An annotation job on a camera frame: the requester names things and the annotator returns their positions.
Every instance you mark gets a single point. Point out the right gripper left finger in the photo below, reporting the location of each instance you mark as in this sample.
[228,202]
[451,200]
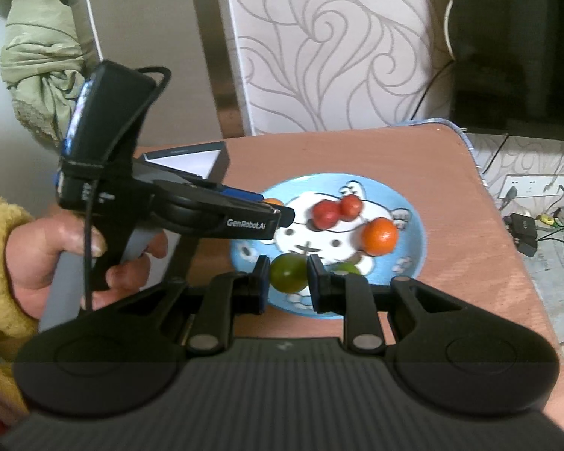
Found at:
[228,295]

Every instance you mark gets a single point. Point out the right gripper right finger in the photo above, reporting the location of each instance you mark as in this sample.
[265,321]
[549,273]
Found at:
[354,298]

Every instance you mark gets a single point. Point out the oval green tomato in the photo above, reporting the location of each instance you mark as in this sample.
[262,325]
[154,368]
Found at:
[342,269]

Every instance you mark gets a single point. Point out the round green tomato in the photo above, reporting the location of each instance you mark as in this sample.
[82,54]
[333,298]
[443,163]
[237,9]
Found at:
[288,273]

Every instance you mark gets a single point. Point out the orange tangerine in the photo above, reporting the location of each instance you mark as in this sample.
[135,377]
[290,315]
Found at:
[379,237]

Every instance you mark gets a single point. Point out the red cherry tomato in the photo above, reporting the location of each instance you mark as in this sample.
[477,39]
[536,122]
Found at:
[350,207]
[325,214]

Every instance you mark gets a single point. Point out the small orange kumquat front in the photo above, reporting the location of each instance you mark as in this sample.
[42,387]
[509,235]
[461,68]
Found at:
[273,201]

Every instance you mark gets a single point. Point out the person's left hand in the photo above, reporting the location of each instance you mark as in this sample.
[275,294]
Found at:
[33,251]

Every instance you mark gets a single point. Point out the blue tiger cartoon plate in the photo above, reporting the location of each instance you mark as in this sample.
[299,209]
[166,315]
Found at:
[352,223]

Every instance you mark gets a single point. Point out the black white cardboard box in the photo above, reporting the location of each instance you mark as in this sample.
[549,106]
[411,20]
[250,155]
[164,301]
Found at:
[209,161]

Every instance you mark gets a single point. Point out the brown table mat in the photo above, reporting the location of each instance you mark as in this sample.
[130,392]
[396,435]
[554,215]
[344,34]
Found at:
[469,253]

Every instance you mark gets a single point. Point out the green knotted curtain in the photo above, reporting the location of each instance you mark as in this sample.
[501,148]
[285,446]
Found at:
[42,66]

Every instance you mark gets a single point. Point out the yellow fleece sleeve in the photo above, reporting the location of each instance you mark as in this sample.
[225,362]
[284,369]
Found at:
[15,326]

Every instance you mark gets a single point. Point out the black power adapter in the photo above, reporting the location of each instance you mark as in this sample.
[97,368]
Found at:
[523,230]

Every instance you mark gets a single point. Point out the black television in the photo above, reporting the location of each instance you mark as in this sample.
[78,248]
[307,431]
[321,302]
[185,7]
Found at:
[509,66]

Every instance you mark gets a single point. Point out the white wall power socket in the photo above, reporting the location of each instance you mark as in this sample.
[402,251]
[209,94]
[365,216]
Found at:
[532,185]

